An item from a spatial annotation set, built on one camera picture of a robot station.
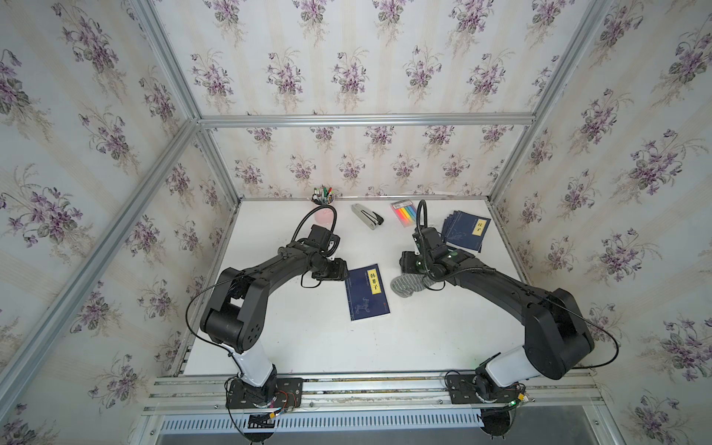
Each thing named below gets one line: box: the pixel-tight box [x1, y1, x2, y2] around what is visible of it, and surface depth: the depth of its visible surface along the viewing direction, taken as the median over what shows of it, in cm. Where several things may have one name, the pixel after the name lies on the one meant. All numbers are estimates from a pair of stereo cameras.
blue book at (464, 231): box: [442, 209, 492, 255], surface depth 106 cm
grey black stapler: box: [351, 203, 385, 230], surface depth 113 cm
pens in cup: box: [311, 184, 335, 205], surface depth 110 cm
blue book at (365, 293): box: [343, 263, 391, 322], surface depth 93 cm
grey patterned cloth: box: [390, 273, 436, 298], surface depth 94 cm
